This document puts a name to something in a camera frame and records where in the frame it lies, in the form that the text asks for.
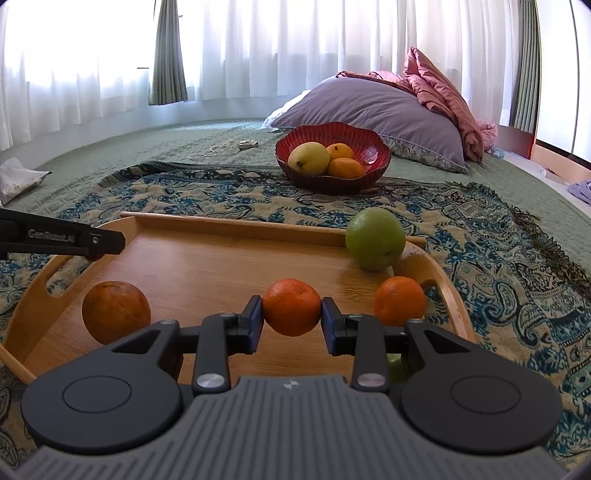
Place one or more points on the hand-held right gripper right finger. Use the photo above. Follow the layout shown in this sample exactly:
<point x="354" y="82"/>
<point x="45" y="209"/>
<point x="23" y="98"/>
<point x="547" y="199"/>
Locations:
<point x="328" y="323"/>

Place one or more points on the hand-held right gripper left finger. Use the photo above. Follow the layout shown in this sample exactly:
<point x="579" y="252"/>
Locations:
<point x="255" y="323"/>

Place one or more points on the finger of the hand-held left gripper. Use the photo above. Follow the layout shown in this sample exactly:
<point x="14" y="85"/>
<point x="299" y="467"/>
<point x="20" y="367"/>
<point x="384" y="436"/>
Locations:
<point x="108" y="242"/>

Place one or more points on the small tangerine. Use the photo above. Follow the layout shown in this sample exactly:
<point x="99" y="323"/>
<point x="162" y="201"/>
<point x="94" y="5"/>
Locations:
<point x="292" y="307"/>

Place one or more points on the dull large orange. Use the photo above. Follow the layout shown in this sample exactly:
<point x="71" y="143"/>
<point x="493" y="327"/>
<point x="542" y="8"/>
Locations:
<point x="115" y="311"/>

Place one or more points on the bright large orange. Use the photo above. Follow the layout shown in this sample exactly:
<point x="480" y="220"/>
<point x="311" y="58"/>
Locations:
<point x="399" y="300"/>

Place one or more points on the white crumpled cloth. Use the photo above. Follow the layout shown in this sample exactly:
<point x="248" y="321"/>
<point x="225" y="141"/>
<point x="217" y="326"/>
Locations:
<point x="21" y="180"/>

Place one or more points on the green quilted bedspread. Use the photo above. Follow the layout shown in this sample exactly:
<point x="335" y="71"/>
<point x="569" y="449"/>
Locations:
<point x="138" y="147"/>

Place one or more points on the small orange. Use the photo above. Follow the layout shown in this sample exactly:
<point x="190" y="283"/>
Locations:
<point x="340" y="151"/>
<point x="346" y="168"/>

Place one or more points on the yellow mango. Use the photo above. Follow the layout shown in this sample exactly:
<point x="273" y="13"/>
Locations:
<point x="308" y="158"/>

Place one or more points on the red scalloped bowl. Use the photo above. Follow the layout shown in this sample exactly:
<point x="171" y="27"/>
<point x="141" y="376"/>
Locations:
<point x="369" y="161"/>

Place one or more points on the blue patterned blanket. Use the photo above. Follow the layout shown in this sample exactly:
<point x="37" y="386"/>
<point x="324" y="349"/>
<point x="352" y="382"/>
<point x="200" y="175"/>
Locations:
<point x="498" y="277"/>

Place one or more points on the green curtain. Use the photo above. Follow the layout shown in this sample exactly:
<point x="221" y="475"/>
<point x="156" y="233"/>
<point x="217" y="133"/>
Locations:
<point x="168" y="55"/>
<point x="526" y="69"/>

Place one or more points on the purple pillow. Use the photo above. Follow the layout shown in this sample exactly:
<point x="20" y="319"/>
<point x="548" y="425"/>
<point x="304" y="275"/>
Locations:
<point x="369" y="104"/>

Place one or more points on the pink crumpled cloth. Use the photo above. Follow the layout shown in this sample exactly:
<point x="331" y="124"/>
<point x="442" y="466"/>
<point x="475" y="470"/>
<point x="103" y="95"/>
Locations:
<point x="488" y="134"/>

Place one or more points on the pink quilt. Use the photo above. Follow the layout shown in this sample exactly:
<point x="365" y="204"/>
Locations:
<point x="443" y="101"/>

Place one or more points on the brown headboard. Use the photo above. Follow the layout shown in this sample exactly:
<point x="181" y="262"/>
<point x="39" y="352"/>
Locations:
<point x="515" y="141"/>

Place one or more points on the wooden bedside cabinet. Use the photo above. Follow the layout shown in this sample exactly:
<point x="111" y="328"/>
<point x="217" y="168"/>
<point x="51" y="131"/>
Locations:
<point x="551" y="164"/>

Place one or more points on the white sheer curtain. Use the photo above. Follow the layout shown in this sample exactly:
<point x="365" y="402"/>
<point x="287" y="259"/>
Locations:
<point x="300" y="41"/>

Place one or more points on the lavender cloth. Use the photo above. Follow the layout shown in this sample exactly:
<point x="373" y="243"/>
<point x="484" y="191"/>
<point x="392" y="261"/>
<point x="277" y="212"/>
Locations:
<point x="581" y="193"/>

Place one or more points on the white wardrobe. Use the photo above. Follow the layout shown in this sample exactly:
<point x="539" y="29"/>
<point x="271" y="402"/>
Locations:
<point x="558" y="69"/>

